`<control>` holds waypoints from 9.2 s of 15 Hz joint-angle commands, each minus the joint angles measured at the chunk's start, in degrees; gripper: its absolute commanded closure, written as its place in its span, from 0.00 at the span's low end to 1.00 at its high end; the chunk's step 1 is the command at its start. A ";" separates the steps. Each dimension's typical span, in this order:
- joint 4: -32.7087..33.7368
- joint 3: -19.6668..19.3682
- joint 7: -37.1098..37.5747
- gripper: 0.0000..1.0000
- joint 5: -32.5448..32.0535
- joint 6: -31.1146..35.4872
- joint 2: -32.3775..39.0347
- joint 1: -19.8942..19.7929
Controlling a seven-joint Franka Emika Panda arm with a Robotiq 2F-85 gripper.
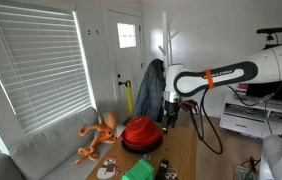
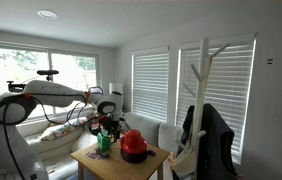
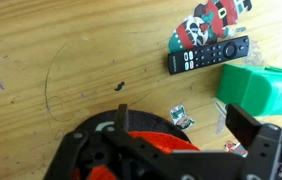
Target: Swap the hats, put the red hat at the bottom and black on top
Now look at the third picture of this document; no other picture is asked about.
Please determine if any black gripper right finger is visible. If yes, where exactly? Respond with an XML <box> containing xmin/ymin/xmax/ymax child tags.
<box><xmin>226</xmin><ymin>104</ymin><xmax>261</xmax><ymax>149</ymax></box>

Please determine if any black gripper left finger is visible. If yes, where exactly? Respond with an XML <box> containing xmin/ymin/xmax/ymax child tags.
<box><xmin>114</xmin><ymin>104</ymin><xmax>129</xmax><ymax>131</ymax></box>

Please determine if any red hard hat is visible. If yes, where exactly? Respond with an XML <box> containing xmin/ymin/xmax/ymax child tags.
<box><xmin>71</xmin><ymin>131</ymin><xmax>199</xmax><ymax>180</ymax></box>

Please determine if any small red santa sticker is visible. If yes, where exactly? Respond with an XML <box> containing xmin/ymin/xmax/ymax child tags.
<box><xmin>225</xmin><ymin>141</ymin><xmax>248</xmax><ymax>157</ymax></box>

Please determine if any green plastic box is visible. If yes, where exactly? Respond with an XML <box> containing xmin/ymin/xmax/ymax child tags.
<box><xmin>216</xmin><ymin>64</ymin><xmax>282</xmax><ymax>116</ymax></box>

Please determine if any small elf sticker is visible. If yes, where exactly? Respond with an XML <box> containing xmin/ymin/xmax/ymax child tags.
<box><xmin>170</xmin><ymin>104</ymin><xmax>195</xmax><ymax>130</ymax></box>

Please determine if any black TV remote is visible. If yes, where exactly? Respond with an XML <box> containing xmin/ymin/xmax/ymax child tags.
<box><xmin>168</xmin><ymin>36</ymin><xmax>250</xmax><ymax>75</ymax></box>

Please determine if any large Christmas character sticker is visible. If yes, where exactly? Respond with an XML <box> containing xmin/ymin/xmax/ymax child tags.
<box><xmin>168</xmin><ymin>0</ymin><xmax>252</xmax><ymax>52</ymax></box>

